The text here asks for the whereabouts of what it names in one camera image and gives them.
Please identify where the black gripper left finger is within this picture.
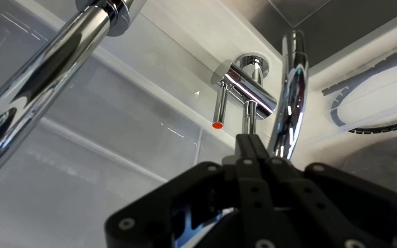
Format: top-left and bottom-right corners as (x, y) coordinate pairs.
(103, 134), (279, 248)

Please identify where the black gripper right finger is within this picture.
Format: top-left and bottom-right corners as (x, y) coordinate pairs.
(251, 135), (397, 248)

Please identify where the small chrome faucet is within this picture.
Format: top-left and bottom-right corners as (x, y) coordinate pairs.
(210, 29), (310, 163)

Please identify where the tall chrome faucet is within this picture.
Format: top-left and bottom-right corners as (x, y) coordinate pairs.
(0, 0), (148, 190)

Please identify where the white round disc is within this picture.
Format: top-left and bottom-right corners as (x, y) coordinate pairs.
(321, 40), (397, 135)

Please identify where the stainless steel sink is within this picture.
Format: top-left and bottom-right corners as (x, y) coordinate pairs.
(219, 0), (397, 66)

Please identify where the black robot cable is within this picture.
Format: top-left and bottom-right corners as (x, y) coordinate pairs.
(349, 114), (397, 136)

